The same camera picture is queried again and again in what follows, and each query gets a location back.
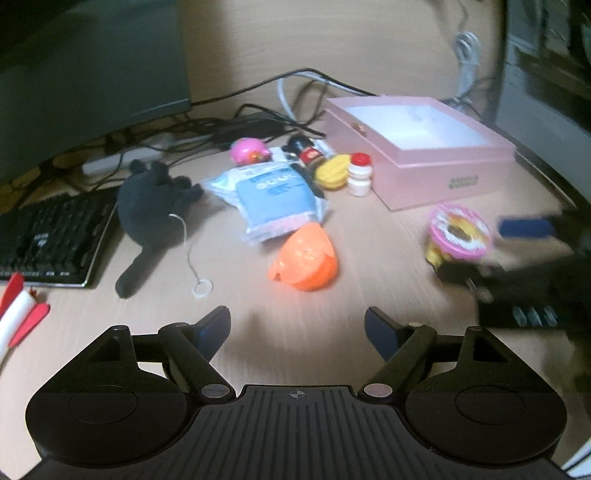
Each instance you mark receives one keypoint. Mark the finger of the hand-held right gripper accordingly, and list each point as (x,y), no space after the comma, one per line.
(466,274)
(526,227)

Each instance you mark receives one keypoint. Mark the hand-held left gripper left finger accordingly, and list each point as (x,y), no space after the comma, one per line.
(214,328)

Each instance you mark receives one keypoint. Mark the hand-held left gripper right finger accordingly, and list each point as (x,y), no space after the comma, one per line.
(381,330)

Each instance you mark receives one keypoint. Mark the orange plastic shell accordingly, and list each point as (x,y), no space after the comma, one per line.
(304,258)

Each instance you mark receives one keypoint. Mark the pink cardboard box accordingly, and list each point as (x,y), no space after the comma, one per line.
(415,175)

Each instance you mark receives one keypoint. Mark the black plush cat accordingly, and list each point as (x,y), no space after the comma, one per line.
(147,207)

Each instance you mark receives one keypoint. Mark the blue tissue packet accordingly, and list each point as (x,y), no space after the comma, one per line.
(272,198)

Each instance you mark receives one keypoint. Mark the white bottle with red cap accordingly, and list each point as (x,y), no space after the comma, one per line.
(359,177)

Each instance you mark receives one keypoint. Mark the yellow plastic toy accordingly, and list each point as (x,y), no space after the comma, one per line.
(332,173)

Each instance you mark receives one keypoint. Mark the black pen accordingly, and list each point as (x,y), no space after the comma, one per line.
(307,180)

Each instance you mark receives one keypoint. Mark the pink pig toy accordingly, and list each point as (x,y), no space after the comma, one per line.
(247,150)

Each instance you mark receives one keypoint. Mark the dark bottle red label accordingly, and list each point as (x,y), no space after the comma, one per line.
(308,154)

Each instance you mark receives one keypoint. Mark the wooden desktop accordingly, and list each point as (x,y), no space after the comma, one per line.
(249,295)

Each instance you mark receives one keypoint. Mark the black computer case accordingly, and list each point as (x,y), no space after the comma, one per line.
(545,92)

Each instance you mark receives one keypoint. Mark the white object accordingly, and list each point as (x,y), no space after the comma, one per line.
(582,461)

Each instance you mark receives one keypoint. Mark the black keyboard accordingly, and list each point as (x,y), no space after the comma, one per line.
(46,230)

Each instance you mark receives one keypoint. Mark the red and white plastic toy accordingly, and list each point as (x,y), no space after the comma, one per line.
(18,309)

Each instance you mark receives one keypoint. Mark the white power strip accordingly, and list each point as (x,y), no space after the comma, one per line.
(106,162)

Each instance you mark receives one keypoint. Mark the black power adapter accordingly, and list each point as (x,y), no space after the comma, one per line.
(244,129)

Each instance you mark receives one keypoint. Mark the dark computer monitor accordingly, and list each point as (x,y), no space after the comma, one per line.
(69,69)

